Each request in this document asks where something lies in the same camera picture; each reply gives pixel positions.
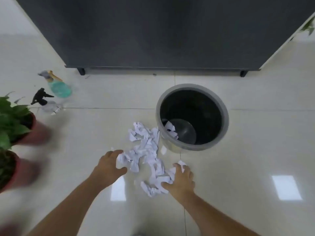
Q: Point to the person's right hand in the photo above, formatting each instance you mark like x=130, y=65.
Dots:
x=183, y=183

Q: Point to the person's left hand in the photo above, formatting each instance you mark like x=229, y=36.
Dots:
x=107, y=168

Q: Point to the person's right thumb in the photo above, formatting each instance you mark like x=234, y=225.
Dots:
x=167, y=185

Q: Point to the person's left thumb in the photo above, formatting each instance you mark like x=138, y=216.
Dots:
x=121, y=171

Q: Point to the pile of white paper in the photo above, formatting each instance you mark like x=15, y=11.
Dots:
x=147, y=151

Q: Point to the person's left forearm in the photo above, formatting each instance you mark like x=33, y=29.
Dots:
x=66, y=208

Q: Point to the person's right forearm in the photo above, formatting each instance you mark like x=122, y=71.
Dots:
x=214, y=216

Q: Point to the small white paper scrap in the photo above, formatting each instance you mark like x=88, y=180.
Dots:
x=163, y=150

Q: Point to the grey round waste bin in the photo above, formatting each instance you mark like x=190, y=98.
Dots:
x=169, y=144

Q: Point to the crumpled paper ball with print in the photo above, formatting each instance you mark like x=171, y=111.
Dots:
x=171, y=130

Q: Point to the red plant pot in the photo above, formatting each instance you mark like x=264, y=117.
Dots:
x=37, y=133
x=24, y=173

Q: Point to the green spray bottle yellow trigger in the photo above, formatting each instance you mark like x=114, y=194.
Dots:
x=59, y=87

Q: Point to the black cabinet foot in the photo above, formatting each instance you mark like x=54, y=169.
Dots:
x=243, y=73
x=81, y=71

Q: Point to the clear spray bottle black trigger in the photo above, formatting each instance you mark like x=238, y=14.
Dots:
x=43, y=97

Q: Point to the green leafy plant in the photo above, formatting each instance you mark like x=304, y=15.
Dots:
x=9, y=120

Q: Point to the dark grey cabinet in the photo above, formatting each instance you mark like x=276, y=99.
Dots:
x=162, y=31

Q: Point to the small green plant sprig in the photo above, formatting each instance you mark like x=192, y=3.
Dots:
x=308, y=28

